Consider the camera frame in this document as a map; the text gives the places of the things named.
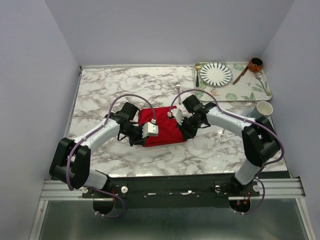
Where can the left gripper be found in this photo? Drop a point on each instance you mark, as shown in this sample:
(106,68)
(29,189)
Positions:
(139,141)

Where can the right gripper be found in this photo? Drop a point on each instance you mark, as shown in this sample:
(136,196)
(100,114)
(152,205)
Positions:
(187,134)

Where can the red cloth napkin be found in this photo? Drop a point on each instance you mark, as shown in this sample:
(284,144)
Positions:
(168,132)

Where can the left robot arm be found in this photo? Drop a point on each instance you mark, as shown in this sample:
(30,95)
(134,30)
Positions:
(73,156)

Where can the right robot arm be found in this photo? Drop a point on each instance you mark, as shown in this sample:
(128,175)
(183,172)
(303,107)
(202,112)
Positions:
(260,143)

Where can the silver fork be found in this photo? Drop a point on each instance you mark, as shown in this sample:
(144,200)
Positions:
(178,88)

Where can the striped white plate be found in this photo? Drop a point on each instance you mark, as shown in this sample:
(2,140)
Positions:
(215,74)

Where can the floral serving tray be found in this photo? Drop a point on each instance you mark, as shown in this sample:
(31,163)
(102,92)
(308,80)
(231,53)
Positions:
(247,89)

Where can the grey white mug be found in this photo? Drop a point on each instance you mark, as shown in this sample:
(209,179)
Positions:
(261,109)

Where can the silver spoon on tray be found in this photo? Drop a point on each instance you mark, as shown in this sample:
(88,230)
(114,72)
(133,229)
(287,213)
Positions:
(259,78)

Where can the orange black cup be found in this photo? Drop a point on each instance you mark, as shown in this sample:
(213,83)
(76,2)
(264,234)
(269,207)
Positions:
(255,65)

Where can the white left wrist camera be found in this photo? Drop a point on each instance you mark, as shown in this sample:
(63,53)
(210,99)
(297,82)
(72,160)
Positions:
(150,129)

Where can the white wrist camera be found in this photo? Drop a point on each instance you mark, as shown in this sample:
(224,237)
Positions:
(150,129)
(176,114)

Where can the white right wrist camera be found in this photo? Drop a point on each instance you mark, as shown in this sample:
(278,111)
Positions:
(176,114)

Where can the gold fork green handle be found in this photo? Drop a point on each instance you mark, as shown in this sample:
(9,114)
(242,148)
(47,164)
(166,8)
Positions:
(197,68)

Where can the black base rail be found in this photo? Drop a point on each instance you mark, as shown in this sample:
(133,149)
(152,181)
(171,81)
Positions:
(175,191)

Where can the brown handled knife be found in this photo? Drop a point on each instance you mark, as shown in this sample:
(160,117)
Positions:
(240,76)

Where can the aluminium frame rail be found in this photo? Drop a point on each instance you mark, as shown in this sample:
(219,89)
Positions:
(281,188)

